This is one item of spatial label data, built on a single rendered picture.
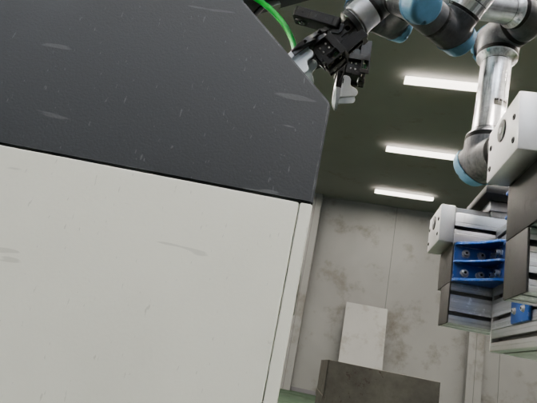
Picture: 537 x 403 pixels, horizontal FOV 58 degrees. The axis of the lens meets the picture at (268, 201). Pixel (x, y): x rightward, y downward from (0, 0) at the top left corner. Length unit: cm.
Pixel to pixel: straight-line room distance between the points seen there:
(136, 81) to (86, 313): 34
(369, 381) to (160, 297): 273
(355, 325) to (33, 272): 1018
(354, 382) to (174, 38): 278
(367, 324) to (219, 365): 1017
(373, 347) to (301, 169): 1001
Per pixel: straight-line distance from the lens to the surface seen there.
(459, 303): 117
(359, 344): 1063
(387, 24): 144
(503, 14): 153
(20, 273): 73
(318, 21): 119
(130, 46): 81
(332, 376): 330
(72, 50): 84
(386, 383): 334
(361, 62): 132
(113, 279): 68
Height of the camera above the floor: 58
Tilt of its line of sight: 17 degrees up
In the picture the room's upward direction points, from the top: 12 degrees clockwise
